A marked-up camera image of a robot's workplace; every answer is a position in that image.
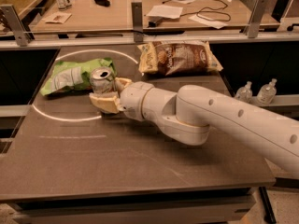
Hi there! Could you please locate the white paper sheet right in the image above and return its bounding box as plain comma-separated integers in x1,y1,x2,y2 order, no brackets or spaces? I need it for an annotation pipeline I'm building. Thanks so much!
190,15,226,29

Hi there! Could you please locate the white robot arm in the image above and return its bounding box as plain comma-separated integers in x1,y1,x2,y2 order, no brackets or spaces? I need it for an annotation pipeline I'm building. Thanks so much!
90,78,299,178

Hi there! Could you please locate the right metal bracket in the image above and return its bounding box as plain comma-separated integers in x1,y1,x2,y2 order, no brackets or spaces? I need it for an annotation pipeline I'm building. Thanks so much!
244,0,268,38

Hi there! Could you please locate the black cable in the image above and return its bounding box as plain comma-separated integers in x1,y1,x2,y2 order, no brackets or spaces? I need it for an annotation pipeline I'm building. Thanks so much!
162,0,232,22

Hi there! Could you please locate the clear sanitizer bottle left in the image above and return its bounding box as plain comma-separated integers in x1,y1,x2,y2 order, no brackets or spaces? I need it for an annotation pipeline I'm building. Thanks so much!
235,81,252,103

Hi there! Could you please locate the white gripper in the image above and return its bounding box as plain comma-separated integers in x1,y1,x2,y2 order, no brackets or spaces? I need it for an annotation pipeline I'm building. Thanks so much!
89,77,153,121

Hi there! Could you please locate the left metal bracket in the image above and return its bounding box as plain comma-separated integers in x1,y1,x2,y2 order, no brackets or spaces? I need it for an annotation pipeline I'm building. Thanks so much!
1,4,31,47

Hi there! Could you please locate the clear sanitizer bottle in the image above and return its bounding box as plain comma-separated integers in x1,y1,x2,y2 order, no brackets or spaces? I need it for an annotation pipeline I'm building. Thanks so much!
235,81,252,103
257,78,277,105

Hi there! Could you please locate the brown snack bag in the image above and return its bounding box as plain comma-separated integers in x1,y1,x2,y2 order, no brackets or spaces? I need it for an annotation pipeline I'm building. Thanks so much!
137,41,223,76

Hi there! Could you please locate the clear sanitizer bottle right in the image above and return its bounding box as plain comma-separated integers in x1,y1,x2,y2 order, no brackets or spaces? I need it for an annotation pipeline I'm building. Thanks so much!
257,78,277,105

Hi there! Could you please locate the green rice chip bag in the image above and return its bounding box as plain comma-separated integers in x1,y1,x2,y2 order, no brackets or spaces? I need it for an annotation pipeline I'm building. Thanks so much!
40,58,116,96

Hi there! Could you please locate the metal bracket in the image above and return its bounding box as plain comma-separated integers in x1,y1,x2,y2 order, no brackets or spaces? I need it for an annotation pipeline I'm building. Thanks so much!
131,1,143,43
1,4,31,47
244,0,268,38

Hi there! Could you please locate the middle metal bracket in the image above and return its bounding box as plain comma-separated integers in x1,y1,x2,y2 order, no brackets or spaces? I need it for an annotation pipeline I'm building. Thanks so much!
131,1,143,43

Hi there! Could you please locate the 7up soda can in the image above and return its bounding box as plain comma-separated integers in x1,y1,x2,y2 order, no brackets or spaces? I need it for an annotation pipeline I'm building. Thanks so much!
90,66,115,94

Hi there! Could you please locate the back wooden desk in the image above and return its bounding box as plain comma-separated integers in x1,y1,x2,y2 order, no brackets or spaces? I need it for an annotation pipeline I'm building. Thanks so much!
31,0,281,35

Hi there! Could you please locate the black computer mouse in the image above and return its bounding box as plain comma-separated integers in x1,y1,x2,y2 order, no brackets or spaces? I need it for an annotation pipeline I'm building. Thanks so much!
94,0,110,7

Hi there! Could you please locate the white paper sheet centre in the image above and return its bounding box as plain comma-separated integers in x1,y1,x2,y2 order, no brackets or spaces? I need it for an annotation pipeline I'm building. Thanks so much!
147,5,183,19

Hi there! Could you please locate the small paper card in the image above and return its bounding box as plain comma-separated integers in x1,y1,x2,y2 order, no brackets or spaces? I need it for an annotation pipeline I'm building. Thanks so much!
43,12,72,24

